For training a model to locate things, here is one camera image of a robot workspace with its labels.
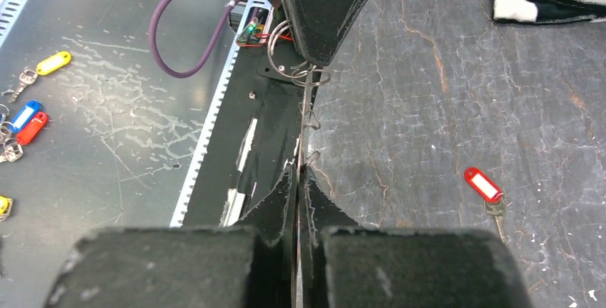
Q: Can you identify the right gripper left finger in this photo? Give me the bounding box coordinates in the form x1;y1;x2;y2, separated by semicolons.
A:
44;164;296;307

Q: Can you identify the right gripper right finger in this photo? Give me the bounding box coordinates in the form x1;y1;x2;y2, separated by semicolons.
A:
302;167;532;307

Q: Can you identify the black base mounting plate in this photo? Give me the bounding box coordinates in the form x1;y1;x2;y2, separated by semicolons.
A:
183;45;304;226

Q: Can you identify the key with red tag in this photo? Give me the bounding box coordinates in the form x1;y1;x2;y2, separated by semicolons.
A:
1;112;49;163
464;167;506;243

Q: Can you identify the yellow tag at edge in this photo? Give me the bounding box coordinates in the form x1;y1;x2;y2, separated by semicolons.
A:
0;196;14;222

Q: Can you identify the key with blue tag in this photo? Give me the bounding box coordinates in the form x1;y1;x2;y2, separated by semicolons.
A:
1;100;44;138

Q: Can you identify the key with yellow tag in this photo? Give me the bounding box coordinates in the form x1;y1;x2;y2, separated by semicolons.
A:
8;51;72;103

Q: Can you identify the white slotted cable duct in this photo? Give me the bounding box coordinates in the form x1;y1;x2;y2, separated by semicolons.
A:
169;0;266;229

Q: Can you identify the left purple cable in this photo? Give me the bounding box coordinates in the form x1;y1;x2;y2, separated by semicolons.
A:
148;0;252;79

